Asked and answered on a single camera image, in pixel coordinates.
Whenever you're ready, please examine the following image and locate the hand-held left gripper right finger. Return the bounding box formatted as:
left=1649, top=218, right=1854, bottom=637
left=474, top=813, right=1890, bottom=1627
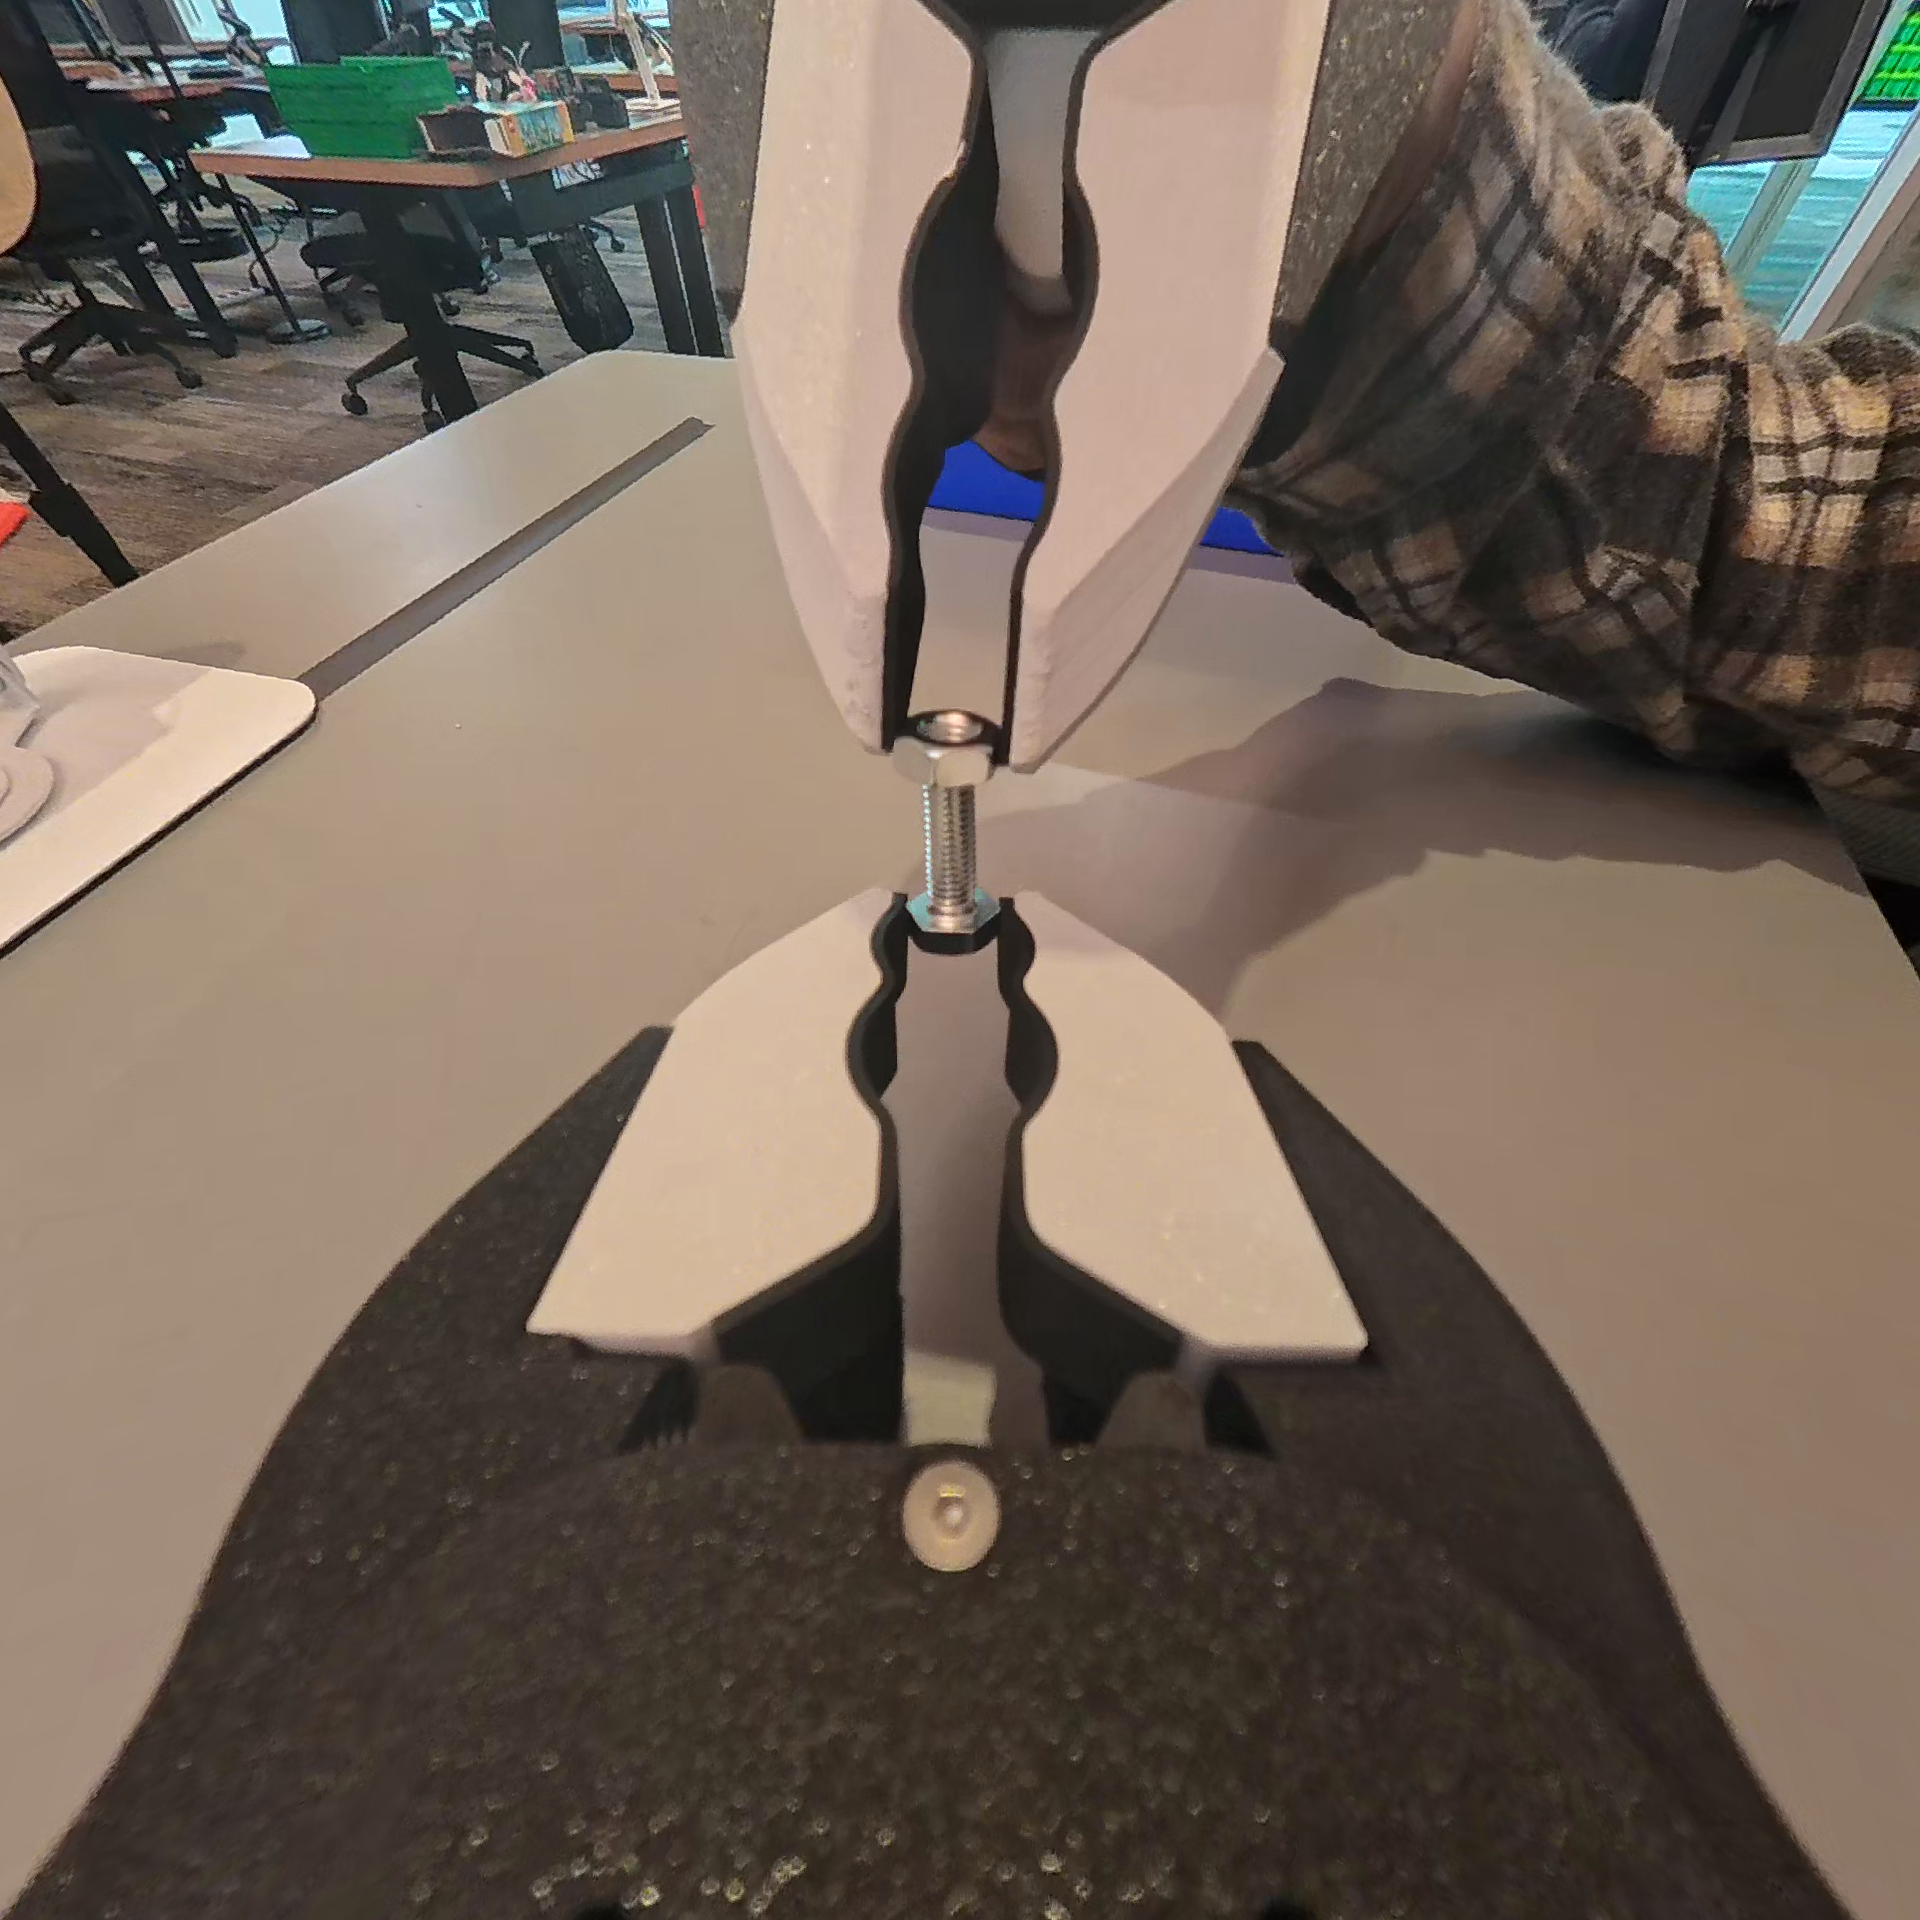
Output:
left=999, top=893, right=1371, bottom=1368

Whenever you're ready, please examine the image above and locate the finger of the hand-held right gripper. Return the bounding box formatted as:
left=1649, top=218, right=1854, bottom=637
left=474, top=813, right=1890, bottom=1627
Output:
left=1020, top=0, right=1332, bottom=771
left=730, top=0, right=995, bottom=751

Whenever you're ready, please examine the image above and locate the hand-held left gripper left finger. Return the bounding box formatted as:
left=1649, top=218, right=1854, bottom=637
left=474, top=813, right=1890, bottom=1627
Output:
left=524, top=882, right=911, bottom=1364

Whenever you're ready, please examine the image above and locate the silver bolt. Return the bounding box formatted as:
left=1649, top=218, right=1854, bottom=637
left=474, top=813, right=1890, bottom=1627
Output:
left=888, top=706, right=995, bottom=920

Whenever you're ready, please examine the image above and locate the person's right forearm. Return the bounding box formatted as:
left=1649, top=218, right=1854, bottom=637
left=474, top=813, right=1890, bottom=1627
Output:
left=1232, top=0, right=1920, bottom=818

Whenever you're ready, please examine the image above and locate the person's right hand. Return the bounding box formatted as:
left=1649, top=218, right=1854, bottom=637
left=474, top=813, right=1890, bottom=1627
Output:
left=971, top=305, right=1072, bottom=483

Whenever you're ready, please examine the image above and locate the black bag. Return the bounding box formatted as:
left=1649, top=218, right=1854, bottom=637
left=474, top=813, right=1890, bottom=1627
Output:
left=532, top=230, right=639, bottom=352

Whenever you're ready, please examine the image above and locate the blue plastic bin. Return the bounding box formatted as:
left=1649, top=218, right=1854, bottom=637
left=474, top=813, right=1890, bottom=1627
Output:
left=920, top=458, right=1277, bottom=552

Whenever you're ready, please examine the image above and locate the dark framed grey panel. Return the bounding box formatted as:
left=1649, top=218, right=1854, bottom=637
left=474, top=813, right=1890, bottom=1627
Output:
left=1642, top=0, right=1895, bottom=173

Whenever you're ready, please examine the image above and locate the black office chair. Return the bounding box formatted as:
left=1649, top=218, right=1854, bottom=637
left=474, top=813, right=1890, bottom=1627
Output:
left=13, top=119, right=207, bottom=410
left=300, top=194, right=544, bottom=438

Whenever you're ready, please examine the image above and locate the wooden desk with black legs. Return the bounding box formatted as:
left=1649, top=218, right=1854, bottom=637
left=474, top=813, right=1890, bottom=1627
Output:
left=191, top=113, right=730, bottom=361

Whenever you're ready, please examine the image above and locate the green crate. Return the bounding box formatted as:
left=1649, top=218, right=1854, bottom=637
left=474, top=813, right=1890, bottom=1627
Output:
left=267, top=57, right=464, bottom=157

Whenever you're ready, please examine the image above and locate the white rounded board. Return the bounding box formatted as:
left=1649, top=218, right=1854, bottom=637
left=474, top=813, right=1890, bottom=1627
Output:
left=0, top=645, right=320, bottom=952

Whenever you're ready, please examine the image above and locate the clear plastic object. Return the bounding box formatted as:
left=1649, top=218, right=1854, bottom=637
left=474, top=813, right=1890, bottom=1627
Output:
left=0, top=645, right=59, bottom=843

